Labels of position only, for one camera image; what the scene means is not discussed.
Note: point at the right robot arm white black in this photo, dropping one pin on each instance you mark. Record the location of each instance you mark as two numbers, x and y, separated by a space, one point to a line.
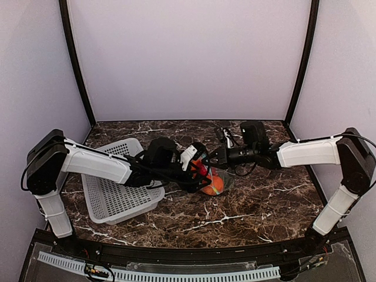
349 150

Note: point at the red fake apple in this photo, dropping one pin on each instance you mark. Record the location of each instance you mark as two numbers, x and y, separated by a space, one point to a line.
203 170

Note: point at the black front rail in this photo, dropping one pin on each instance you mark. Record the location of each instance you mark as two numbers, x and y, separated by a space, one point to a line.
284 252

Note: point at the black frame post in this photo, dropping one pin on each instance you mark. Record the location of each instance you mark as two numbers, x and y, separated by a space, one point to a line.
305 57
73 56

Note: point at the left black frame post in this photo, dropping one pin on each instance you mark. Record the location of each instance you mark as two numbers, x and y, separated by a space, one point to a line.
73 56

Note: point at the orange fake fruit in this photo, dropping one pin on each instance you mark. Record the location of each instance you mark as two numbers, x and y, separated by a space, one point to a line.
215 188
195 164

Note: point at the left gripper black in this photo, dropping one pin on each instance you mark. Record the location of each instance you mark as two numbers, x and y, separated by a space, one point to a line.
192 187

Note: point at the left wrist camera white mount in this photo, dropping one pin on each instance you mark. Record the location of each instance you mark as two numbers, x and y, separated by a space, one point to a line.
193 152

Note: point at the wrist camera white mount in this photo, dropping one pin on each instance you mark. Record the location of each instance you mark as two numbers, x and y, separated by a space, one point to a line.
225 136
193 152

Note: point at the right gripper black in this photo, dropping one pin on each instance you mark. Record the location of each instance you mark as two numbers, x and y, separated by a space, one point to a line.
222 159

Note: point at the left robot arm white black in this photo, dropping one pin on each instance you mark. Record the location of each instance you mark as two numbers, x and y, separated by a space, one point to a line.
123 163

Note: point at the white slotted cable duct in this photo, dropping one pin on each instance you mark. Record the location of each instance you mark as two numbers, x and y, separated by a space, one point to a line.
161 272

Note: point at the clear zip top bag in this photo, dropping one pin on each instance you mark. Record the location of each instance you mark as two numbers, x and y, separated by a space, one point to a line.
228 181

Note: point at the right black frame post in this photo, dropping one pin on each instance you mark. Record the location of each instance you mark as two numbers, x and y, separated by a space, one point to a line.
305 57

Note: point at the white perforated plastic basket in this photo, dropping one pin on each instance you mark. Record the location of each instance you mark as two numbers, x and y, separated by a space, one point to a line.
107 201

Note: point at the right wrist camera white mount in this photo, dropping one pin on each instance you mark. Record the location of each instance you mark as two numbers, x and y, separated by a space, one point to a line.
225 136

